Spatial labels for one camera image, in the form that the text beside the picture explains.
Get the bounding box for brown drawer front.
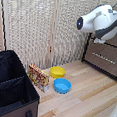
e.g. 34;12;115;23
82;37;117;80
89;29;117;51

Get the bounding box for brown drawer cabinet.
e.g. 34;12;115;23
79;27;117;84

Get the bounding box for yellow bowl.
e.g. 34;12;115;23
48;65;67;80

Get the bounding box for blue bowl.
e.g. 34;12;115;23
52;76;73;95

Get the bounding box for red yellow snack box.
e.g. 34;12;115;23
26;62;52;94

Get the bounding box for black fabric storage box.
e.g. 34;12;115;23
0;48;45;117

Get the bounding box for silver drawer handle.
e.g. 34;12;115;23
90;51;117;66

